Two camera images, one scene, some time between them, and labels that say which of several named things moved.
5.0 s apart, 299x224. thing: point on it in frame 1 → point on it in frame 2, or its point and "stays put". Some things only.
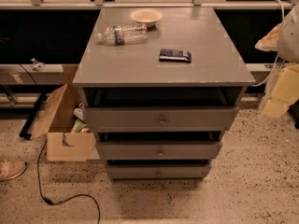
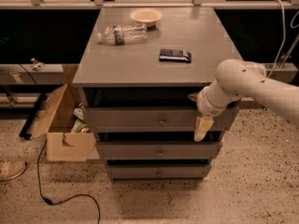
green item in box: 78,126 stays put
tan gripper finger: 269,43 → 192,96
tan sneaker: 10,169 stays put
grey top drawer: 161,119 stays put
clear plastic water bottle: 121,35 stays put
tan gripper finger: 285,87 → 202,127
